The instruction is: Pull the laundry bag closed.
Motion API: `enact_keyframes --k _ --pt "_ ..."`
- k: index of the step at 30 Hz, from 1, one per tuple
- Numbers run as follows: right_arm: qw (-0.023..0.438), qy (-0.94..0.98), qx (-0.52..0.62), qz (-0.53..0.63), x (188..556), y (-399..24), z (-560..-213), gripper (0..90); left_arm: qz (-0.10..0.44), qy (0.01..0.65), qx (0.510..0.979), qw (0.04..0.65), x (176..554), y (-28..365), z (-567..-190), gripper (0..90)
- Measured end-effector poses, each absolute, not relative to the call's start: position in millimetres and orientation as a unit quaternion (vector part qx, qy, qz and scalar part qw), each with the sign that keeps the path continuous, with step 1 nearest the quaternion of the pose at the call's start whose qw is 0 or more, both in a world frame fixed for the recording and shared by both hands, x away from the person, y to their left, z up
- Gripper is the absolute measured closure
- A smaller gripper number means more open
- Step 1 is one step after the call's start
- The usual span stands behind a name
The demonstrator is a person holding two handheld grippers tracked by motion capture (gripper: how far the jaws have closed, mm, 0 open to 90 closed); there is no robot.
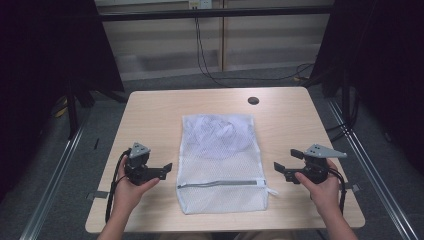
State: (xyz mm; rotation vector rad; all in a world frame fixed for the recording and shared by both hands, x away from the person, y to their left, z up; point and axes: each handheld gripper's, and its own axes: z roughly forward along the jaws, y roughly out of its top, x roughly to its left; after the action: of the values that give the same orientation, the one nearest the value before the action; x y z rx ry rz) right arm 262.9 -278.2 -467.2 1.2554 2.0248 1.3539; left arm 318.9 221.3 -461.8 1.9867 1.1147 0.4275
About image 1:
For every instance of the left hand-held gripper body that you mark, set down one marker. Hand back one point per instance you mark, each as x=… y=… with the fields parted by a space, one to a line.
x=136 y=168

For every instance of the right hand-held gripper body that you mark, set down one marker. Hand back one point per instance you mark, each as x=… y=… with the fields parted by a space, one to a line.
x=316 y=168

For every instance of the white mesh laundry bag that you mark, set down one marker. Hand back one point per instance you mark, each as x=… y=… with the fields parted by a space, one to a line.
x=220 y=170

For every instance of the person's right hand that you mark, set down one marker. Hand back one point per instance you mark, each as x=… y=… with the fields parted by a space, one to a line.
x=325 y=195

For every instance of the person's left hand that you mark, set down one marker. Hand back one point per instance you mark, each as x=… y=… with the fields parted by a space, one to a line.
x=128 y=196

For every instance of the grey tape strip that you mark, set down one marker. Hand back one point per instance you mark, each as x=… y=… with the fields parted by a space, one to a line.
x=98 y=195
x=353 y=187

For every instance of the small black floor item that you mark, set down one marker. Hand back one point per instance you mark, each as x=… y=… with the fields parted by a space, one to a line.
x=96 y=144

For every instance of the white garment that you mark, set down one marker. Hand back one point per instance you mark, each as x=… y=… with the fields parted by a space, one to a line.
x=213 y=133

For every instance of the black table grommet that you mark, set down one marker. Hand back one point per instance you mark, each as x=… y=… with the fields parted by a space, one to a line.
x=253 y=100

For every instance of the yellow plug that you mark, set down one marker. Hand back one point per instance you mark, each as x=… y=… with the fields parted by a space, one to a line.
x=300 y=79

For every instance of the yellow object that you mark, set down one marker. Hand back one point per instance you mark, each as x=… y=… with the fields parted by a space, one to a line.
x=61 y=108

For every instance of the black curtain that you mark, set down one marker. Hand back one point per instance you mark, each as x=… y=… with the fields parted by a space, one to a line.
x=40 y=66
x=383 y=50

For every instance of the black horizontal bar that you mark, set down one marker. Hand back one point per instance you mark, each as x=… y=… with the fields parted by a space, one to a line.
x=233 y=12

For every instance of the aluminium floor rail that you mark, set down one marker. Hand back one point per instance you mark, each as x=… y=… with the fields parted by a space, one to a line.
x=50 y=190
x=376 y=180

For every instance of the wooden wall post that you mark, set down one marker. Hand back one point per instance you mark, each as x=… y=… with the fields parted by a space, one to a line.
x=223 y=40

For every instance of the white wall outlet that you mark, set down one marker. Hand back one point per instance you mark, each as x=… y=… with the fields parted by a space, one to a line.
x=200 y=4

